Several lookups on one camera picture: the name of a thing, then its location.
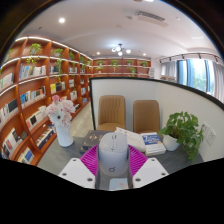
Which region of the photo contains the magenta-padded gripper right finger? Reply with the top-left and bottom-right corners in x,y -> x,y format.
128,145 -> 170,189

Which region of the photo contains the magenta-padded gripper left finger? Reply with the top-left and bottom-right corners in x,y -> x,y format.
58,144 -> 101,190

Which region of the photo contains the white computer mouse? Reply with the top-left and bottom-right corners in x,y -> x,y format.
97,132 -> 129,177

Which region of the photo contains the white book with blue cover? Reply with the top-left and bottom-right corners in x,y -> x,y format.
139,131 -> 167,157

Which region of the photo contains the white vase with pink flowers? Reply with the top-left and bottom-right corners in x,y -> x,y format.
45,94 -> 77,148

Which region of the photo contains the green plant in white pot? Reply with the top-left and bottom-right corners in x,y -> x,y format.
158,111 -> 204,162

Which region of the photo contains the tan upholstered chair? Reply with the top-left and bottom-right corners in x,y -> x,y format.
132,99 -> 161,134
97,95 -> 127,132

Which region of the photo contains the orange wooden bookshelf unit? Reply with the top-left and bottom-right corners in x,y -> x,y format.
0,35 -> 94,166

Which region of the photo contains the window with curtains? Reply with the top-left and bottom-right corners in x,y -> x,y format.
159,58 -> 224,101

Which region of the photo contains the orange shelf unit with plants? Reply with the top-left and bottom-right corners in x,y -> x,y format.
92,57 -> 153,78

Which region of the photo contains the ceiling light cluster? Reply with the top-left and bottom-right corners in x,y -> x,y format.
111,43 -> 132,57

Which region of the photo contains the ceiling air vent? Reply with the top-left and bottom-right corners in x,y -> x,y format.
134,9 -> 168,28

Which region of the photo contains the white wall socket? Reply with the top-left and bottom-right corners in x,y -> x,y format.
205,129 -> 217,146
199,122 -> 210,138

